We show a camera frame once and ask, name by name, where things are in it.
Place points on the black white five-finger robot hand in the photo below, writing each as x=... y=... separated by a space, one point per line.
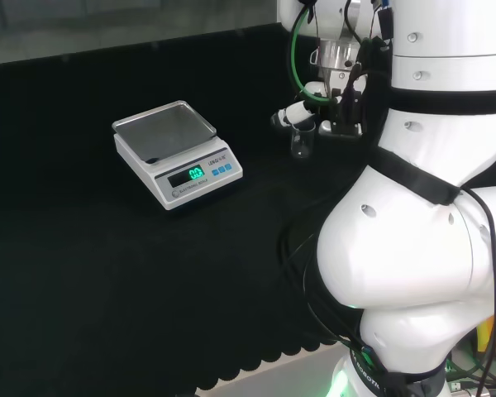
x=347 y=120

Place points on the small clear glass beaker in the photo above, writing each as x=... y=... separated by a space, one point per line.
x=301 y=144

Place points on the white electronic balance steel pan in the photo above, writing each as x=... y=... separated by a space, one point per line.
x=182 y=165

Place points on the yellow stop button box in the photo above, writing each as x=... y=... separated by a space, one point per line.
x=485 y=331

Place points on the black bench cloth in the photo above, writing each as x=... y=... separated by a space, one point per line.
x=107 y=269

